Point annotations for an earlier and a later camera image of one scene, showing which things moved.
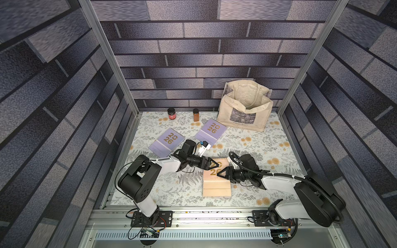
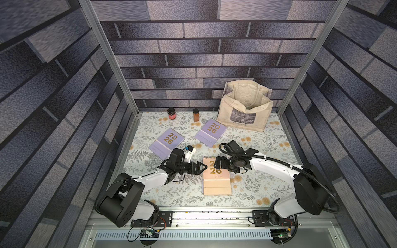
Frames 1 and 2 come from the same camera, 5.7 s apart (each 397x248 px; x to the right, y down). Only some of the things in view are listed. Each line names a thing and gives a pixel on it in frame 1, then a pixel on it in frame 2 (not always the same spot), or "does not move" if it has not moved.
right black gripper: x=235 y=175 to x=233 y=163
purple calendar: x=211 y=132 does not move
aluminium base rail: x=207 y=229 does not move
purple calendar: x=167 y=143 does not move
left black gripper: x=207 y=164 to x=197 y=171
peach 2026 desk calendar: x=215 y=185 does not move
